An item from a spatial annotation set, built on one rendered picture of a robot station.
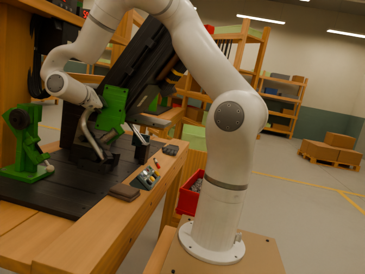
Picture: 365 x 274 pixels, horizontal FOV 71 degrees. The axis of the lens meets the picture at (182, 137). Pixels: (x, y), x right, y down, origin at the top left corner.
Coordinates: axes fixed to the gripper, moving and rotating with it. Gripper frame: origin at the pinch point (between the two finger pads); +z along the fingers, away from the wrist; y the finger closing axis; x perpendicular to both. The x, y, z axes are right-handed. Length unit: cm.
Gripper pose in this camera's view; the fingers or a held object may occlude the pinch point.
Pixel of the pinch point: (98, 103)
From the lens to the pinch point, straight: 121.5
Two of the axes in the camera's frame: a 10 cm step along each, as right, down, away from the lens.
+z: 1.3, 0.8, 9.9
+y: -5.2, -8.4, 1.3
